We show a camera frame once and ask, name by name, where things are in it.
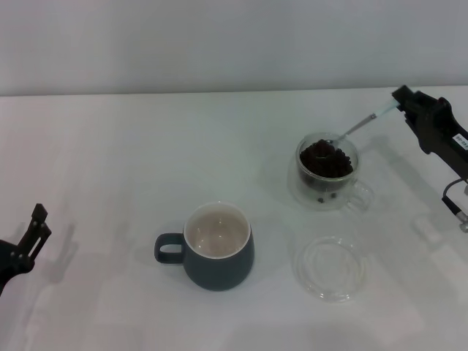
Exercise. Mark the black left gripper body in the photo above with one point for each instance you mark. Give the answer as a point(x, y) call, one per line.
point(7, 261)

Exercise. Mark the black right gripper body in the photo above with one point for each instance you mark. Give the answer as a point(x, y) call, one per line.
point(446, 135)

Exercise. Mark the coffee beans in glass cup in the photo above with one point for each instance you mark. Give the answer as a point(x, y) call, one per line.
point(332, 164)

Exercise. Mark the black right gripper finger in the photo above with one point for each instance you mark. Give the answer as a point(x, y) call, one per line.
point(415, 124)
point(407, 97)

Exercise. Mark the clear double-wall glass cup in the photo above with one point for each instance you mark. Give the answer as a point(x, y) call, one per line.
point(303, 190)

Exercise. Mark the dark grey mug white inside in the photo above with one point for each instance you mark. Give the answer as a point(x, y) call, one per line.
point(219, 272)

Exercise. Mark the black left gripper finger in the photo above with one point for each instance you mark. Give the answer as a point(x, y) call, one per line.
point(39, 213)

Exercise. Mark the clear glass saucer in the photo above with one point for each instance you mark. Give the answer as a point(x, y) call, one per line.
point(331, 268)

